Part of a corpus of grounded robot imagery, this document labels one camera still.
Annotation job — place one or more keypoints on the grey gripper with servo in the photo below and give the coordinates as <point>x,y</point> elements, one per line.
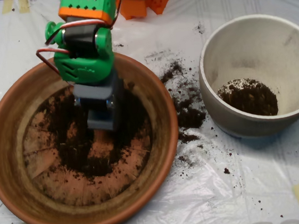
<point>93,92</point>

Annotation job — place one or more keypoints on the dark soil heap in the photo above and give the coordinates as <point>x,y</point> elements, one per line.
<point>99,168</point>

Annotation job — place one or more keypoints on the dark soil layer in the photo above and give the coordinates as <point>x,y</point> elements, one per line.
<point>250,101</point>

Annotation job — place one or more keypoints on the green orange robot arm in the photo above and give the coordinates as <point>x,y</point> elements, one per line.
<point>89,70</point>

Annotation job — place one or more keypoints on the spilled soil patch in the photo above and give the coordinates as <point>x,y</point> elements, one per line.
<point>190,118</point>

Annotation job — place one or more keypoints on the terracotta plant saucer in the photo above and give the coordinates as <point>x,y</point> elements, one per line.
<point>11,172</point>

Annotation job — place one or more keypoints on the small dark maroon crumb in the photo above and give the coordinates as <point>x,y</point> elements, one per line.
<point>226,170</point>

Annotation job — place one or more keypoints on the white ceramic pot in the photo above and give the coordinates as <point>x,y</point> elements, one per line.
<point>247,128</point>

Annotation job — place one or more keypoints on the clear plastic cover sheet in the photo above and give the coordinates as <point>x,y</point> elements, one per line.
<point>266,180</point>

